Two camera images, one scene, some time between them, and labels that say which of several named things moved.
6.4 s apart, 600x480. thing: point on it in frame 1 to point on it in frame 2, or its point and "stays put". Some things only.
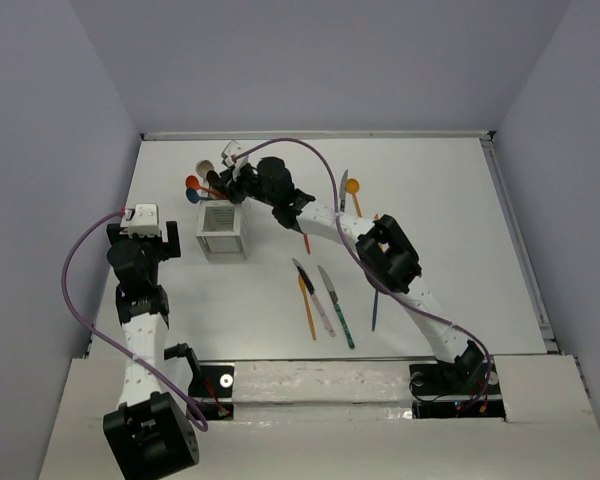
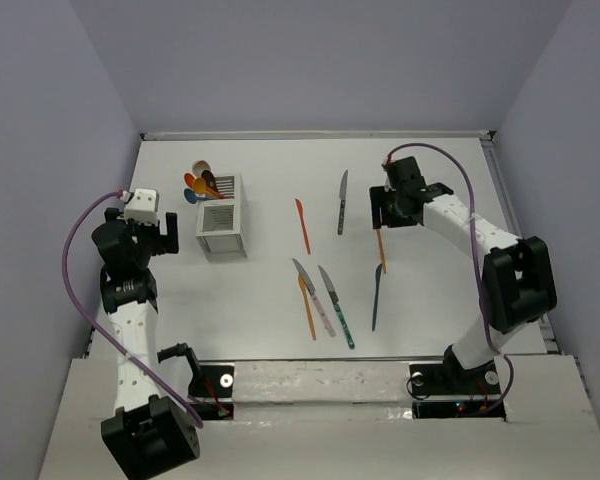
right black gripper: (231, 186) to (380, 197)
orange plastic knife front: (308, 306) stays put
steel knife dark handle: (342, 191) stays put
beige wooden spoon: (204, 166) stays put
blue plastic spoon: (194, 197) stays put
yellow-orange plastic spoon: (352, 186) to (199, 186)
